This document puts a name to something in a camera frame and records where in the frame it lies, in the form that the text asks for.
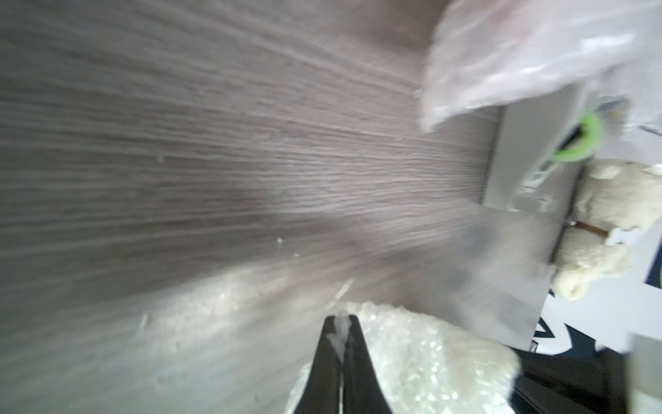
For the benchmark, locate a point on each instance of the bubble wrap sheet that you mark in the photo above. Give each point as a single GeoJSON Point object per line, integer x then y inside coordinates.
{"type": "Point", "coordinates": [424, 364]}
{"type": "Point", "coordinates": [487, 53]}

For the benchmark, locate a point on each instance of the white teddy bear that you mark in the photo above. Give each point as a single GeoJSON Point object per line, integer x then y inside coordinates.
{"type": "Point", "coordinates": [616, 203]}

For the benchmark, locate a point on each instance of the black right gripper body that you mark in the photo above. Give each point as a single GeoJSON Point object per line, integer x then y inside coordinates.
{"type": "Point", "coordinates": [552, 384]}

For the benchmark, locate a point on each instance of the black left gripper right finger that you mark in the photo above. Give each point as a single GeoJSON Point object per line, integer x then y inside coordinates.
{"type": "Point", "coordinates": [361, 393]}

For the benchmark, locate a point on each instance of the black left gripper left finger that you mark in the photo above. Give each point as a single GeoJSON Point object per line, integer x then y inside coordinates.
{"type": "Point", "coordinates": [322, 392]}

